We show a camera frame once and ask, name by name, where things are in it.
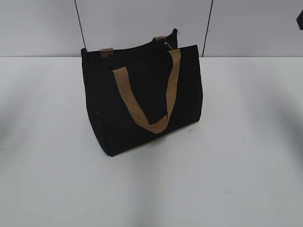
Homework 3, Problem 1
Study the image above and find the tan rear bag handle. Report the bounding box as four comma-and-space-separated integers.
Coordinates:
100, 36, 167, 58

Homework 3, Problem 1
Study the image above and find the tan front bag handle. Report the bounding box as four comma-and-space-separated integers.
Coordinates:
113, 49, 181, 134

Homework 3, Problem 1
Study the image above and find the black canvas tote bag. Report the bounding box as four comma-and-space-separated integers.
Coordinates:
81, 29, 203, 157

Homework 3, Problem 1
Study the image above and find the tan bag handle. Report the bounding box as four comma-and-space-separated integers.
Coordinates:
113, 49, 181, 134
100, 36, 167, 58

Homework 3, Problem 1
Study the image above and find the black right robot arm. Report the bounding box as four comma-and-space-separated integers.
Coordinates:
296, 10, 303, 27

